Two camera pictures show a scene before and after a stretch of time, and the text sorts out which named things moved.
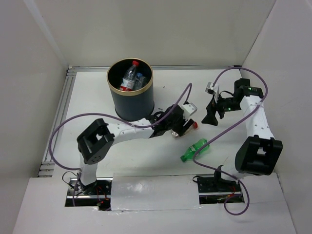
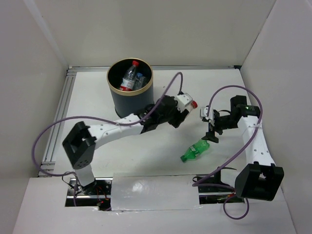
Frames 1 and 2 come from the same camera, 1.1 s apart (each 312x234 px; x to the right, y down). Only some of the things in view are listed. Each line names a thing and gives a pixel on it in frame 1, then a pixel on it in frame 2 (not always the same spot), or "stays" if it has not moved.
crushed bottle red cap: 195,126 -> 194,104
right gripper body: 227,105 -> 224,122
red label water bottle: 127,82 stays
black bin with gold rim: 131,82 stays
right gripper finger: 210,118 -> 210,136
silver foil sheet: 131,191 stays
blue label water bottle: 140,81 stays
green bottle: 191,151 stays
